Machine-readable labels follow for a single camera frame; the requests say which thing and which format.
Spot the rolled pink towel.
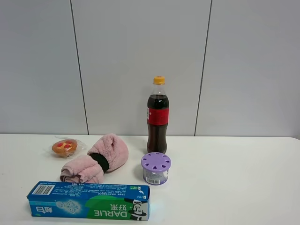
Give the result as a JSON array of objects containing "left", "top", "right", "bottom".
[{"left": 60, "top": 134, "right": 129, "bottom": 183}]

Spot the wrapped toy fruit tart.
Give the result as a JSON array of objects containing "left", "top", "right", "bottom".
[{"left": 43, "top": 135, "right": 87, "bottom": 159}]

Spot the black hair tie band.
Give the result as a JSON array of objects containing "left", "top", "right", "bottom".
[{"left": 89, "top": 153, "right": 109, "bottom": 173}]

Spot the purple air freshener can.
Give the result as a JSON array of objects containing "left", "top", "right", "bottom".
[{"left": 141, "top": 152, "right": 172, "bottom": 185}]

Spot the blue green toothpaste box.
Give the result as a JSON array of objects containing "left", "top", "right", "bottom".
[{"left": 27, "top": 181, "right": 150, "bottom": 221}]

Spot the cola bottle yellow cap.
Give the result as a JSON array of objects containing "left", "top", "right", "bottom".
[{"left": 147, "top": 76, "right": 169, "bottom": 154}]

